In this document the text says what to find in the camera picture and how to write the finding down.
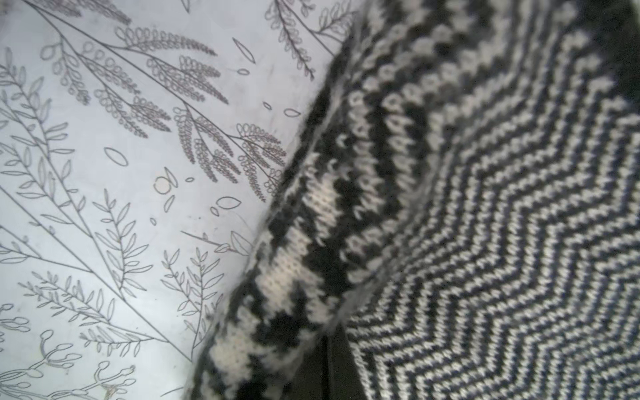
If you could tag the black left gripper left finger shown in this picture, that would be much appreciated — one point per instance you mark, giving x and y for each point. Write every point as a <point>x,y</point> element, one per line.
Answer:
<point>311,380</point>

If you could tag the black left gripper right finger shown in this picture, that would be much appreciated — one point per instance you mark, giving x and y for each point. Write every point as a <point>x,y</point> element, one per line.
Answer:
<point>343,381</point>

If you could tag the black white patterned knit scarf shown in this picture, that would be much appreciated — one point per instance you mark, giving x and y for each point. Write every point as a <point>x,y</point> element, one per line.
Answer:
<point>465,200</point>

